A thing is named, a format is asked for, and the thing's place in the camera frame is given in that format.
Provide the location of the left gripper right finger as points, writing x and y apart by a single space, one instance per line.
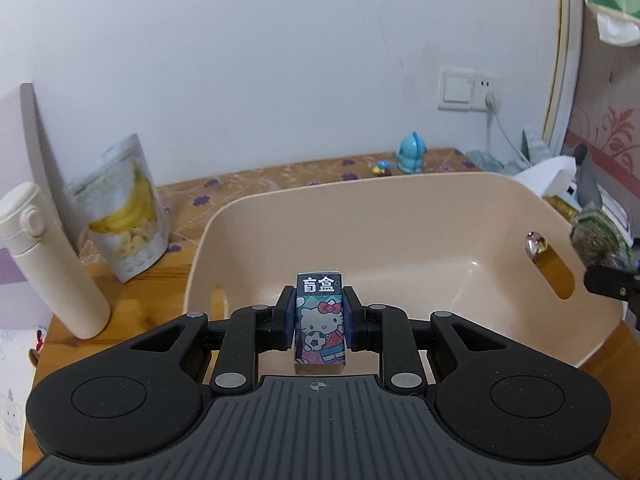
385 331

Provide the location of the white wall switch socket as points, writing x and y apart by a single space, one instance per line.
462 89

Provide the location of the light blue bedding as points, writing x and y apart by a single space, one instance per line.
531 151

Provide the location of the decorated headboard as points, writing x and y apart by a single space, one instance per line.
595 100

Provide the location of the banana chips snack pouch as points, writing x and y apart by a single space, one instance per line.
120 208

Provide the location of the gold tissue pack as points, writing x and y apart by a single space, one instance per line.
550 180

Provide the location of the blue figurine toy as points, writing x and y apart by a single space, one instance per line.
410 154

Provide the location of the cream thermos bottle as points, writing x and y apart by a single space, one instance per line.
38 246

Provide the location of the green snack packet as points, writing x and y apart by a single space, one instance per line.
598 242

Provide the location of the beige plastic storage bin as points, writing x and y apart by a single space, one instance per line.
480 245

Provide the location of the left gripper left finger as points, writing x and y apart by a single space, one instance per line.
249 332

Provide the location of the white device with grey strap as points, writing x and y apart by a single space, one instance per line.
589 192

